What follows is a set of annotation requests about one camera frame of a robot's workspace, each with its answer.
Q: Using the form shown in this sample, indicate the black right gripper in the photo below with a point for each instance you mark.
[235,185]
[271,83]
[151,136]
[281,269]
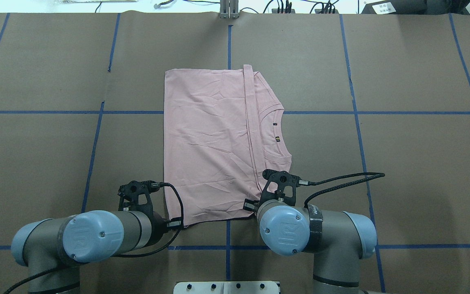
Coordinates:
[250,205]

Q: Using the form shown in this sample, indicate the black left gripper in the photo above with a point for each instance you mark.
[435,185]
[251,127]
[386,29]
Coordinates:
[159,224]

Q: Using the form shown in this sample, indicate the pink Snoopy t-shirt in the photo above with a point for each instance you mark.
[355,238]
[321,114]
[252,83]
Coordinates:
[222,129]

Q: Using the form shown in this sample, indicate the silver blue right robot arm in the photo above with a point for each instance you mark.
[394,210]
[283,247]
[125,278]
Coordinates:
[290,224]

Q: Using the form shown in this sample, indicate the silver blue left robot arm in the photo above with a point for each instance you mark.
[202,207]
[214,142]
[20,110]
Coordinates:
[53,250]

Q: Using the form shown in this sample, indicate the small relay board upper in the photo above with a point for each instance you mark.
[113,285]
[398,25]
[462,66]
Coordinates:
[283,7]

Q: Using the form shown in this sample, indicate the small relay board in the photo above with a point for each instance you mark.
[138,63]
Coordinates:
[283,7]
[324,8]

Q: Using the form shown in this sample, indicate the small relay board lower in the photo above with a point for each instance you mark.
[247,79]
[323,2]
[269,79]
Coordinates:
[324,8]

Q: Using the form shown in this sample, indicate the black box with label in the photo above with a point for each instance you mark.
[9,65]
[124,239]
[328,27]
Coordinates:
[384,7]

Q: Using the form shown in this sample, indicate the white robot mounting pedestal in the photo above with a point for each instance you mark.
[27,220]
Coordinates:
[228,287]

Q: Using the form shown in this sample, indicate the aluminium frame post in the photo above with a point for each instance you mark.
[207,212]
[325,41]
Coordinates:
[229,9]

